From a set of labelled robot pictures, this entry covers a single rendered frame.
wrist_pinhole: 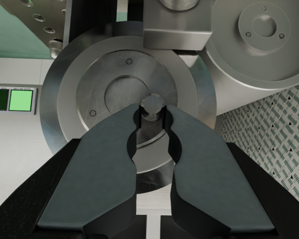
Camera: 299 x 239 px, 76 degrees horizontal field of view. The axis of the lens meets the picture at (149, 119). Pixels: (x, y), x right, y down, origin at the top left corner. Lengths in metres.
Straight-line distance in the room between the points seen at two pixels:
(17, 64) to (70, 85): 3.44
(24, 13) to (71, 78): 0.35
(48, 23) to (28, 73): 2.97
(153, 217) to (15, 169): 0.36
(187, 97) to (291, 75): 0.10
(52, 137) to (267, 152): 0.25
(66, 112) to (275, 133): 0.24
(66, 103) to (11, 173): 0.44
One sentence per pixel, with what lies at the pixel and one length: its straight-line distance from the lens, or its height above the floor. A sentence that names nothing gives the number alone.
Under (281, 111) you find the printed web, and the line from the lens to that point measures 0.28.
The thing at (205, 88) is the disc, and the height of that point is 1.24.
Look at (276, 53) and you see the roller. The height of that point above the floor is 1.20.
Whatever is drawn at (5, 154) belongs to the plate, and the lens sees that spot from 0.60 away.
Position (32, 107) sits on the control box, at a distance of 0.56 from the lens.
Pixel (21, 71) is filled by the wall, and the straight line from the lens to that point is 3.53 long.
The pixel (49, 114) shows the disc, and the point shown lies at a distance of 0.18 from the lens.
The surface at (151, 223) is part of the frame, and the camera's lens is 0.53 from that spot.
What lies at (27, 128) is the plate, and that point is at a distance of 0.57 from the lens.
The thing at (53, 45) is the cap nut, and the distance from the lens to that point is 0.58.
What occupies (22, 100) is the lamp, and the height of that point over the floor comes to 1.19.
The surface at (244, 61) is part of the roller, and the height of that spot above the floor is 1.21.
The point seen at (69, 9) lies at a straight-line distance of 0.22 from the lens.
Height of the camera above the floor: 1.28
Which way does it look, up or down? 7 degrees down
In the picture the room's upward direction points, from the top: 178 degrees counter-clockwise
